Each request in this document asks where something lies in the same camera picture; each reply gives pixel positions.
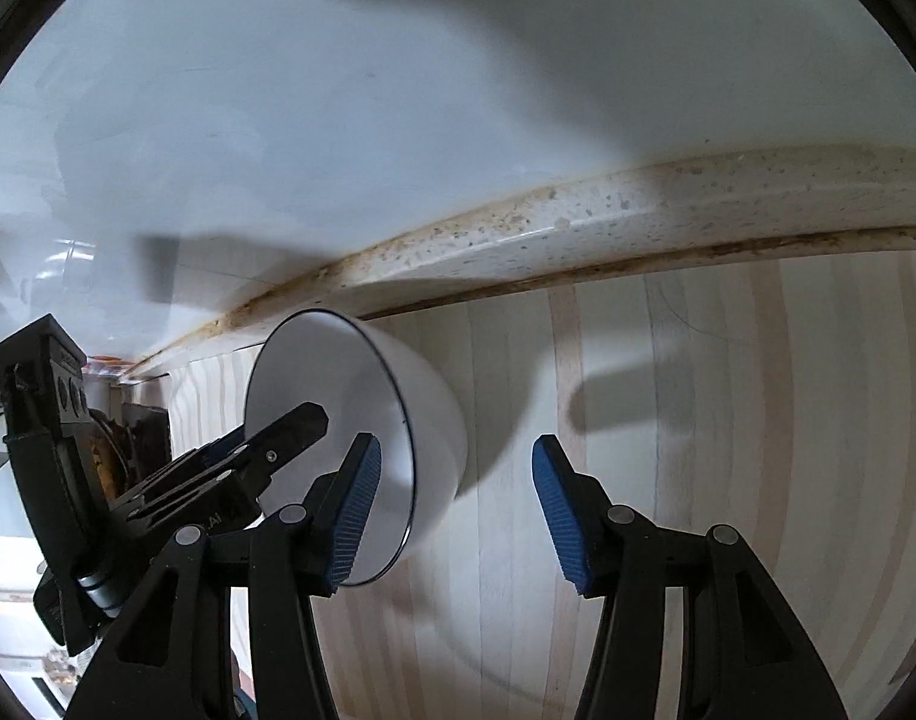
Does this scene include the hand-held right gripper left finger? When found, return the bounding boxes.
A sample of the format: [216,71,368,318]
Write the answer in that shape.
[66,431,384,720]

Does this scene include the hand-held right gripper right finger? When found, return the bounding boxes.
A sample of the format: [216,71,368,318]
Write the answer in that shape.
[531,433,849,720]

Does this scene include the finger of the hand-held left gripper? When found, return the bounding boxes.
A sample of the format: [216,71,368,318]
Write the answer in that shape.
[225,402,331,496]
[169,427,249,477]

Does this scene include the white bowl with dark rim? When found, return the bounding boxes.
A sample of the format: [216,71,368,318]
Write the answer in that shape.
[244,310,470,587]

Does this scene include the striped cat print mat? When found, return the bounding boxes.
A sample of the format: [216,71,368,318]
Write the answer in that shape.
[165,247,916,720]

